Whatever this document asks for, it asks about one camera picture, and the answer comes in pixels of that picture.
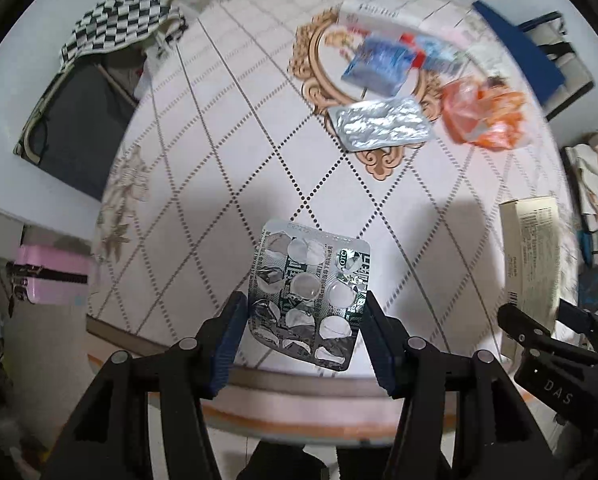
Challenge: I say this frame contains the black white checkered cloth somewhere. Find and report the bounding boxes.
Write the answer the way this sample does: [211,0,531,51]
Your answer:
[60,0,172,68]

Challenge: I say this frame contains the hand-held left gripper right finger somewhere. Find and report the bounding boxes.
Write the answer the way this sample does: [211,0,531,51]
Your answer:
[360,291,555,480]

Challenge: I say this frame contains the dark grey suitcase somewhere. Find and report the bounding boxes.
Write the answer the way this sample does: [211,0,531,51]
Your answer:
[13,52,140,201]

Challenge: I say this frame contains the green silver pill blister pack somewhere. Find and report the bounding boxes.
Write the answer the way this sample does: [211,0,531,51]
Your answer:
[246,218,372,372]

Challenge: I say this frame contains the long white medicine box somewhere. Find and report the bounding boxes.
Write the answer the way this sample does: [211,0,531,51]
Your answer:
[338,0,430,36]

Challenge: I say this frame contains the pink suitcase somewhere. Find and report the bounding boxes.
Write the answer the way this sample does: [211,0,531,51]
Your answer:
[9,244,92,307]

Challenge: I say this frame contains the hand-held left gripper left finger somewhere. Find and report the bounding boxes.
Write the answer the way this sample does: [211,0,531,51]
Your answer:
[39,291,250,480]

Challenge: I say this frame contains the orange plastic bag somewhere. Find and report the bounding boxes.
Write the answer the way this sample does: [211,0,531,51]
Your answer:
[440,76,526,151]

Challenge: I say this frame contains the blue plastic packet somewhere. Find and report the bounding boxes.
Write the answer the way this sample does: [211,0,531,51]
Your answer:
[340,31,465,96]

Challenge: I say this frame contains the silver foil blister pack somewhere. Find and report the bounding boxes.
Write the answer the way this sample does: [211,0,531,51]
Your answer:
[327,96,431,152]

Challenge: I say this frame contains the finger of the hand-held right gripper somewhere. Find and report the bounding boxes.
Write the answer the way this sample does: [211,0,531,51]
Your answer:
[496,304,552,356]
[556,299,598,347]

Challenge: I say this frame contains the beige cloth on chair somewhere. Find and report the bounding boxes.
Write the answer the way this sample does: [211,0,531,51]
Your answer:
[564,132,598,231]

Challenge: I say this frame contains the table with patterned cloth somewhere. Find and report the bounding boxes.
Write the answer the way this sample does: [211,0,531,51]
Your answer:
[86,0,580,443]

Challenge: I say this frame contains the black white folding chair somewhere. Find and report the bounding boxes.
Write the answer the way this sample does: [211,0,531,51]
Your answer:
[519,10,596,121]

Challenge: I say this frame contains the cream printed paper box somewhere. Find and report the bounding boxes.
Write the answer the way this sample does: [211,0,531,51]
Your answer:
[498,196,562,333]

